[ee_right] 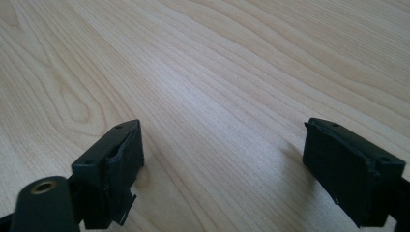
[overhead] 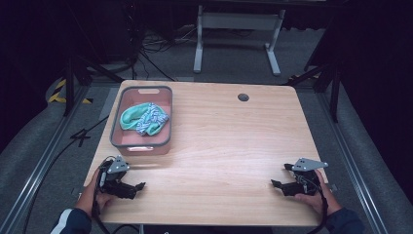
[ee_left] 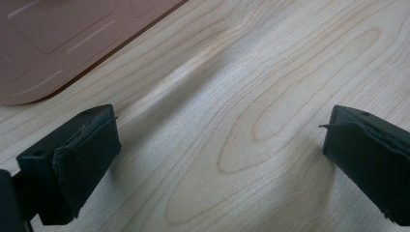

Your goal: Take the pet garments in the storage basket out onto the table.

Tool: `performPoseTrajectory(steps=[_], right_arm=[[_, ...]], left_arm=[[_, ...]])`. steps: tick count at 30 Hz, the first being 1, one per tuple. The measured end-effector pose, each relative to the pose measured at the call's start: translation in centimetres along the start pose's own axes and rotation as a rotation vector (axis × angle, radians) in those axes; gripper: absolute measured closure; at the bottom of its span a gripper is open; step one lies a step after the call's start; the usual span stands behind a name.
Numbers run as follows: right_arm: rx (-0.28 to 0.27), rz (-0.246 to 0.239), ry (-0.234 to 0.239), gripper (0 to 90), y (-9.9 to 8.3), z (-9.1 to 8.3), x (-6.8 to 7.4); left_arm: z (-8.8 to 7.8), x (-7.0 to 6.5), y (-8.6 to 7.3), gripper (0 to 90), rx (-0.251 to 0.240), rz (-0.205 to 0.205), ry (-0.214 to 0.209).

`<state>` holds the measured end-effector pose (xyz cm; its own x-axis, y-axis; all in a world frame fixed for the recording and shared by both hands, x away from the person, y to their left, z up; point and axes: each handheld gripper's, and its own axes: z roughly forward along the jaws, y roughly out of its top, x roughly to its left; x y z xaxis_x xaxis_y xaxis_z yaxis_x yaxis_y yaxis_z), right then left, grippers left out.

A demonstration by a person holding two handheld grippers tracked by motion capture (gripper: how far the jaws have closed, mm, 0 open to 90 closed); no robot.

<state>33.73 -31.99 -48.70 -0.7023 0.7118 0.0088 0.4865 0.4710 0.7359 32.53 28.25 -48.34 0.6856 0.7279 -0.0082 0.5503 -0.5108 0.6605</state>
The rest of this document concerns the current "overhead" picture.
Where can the person's right hand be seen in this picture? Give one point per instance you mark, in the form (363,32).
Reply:
(319,201)

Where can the aluminium floor rail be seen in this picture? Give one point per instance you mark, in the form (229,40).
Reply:
(35,175)
(354,169)

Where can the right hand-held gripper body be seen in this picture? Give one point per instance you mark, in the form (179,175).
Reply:
(305,183)

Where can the yellow black hazard tape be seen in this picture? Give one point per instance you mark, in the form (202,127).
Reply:
(56,97)

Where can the grey table grommet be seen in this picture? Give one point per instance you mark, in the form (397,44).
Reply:
(243,97)

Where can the person's left hand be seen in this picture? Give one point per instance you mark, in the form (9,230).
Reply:
(89,198)

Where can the black tripod stand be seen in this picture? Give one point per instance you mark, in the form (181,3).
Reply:
(334,94)
(68,84)

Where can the pink basket with grey rim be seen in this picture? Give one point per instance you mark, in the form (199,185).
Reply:
(130,143)

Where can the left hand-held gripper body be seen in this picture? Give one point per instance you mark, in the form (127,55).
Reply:
(112,187)

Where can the teal patterned cloth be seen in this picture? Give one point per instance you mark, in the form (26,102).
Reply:
(136,118)

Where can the white metal stand frame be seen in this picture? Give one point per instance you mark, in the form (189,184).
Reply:
(238,21)

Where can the black tape cross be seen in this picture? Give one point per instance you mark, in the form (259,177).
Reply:
(80,136)

